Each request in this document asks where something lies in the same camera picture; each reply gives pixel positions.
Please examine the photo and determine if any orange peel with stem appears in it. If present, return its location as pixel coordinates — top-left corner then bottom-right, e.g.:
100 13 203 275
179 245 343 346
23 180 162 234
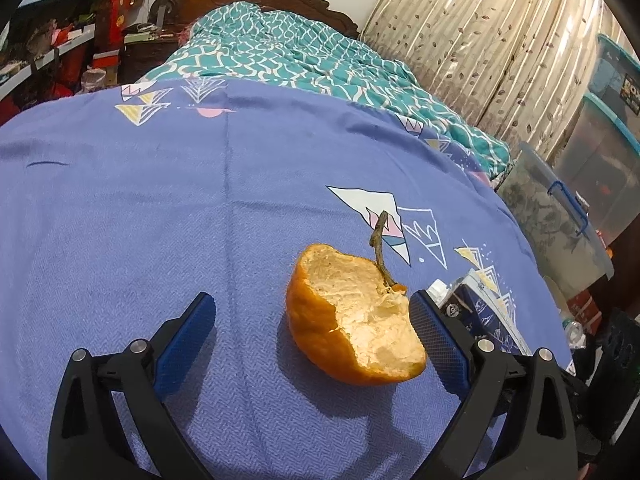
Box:
285 211 427 386

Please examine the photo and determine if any clear bin blue lid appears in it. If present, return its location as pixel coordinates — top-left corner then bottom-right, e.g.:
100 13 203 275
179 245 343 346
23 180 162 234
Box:
498 142 614 299

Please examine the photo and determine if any cluttered wall shelf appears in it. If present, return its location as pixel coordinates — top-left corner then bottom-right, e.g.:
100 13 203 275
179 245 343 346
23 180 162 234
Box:
1 0 143 122

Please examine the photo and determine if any dark blue milk carton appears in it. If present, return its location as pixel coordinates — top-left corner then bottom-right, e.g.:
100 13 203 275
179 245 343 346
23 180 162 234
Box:
426 270 533 356

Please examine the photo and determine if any teal patterned blanket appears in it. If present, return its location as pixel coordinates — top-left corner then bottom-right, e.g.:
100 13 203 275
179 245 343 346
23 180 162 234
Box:
142 1 511 178

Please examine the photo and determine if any beige leaf pattern curtain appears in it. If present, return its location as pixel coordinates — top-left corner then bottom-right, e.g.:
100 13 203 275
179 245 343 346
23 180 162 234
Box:
362 0 632 158

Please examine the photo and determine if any upper teal lid bin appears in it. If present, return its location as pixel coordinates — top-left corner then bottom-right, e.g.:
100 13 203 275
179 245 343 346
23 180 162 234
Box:
588 34 640 138

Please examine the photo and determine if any carved wooden headboard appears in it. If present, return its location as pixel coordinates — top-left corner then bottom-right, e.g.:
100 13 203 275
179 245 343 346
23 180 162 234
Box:
149 0 359 39

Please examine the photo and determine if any purple patterned bedsheet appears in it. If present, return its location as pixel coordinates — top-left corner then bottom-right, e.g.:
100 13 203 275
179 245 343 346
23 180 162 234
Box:
1 78 572 479

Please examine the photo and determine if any clear bin teal lid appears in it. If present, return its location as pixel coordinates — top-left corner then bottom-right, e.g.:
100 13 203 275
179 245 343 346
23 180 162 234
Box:
553 92 640 244

